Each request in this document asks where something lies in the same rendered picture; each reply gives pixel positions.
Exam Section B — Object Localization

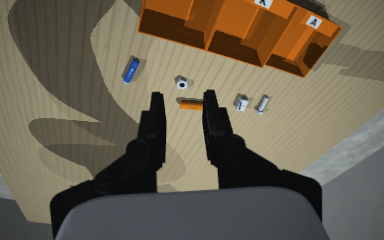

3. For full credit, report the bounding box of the grey hex nut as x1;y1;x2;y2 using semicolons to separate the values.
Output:
177;78;187;90

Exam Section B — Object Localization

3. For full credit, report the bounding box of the orange battery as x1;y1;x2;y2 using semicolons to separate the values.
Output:
180;101;203;111

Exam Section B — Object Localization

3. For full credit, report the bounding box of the silver pencil sharpener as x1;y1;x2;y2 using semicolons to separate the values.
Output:
235;96;249;111

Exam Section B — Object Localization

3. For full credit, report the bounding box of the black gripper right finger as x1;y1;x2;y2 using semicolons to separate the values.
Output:
202;90;322;222

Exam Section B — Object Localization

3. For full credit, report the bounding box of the orange rack of bins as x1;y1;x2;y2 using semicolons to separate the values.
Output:
137;0;343;78

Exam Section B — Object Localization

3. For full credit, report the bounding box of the grey hex-head bolt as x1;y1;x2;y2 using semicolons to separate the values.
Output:
256;97;269;115

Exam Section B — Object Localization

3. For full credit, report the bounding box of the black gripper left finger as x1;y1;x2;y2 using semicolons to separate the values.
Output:
50;92;167;240

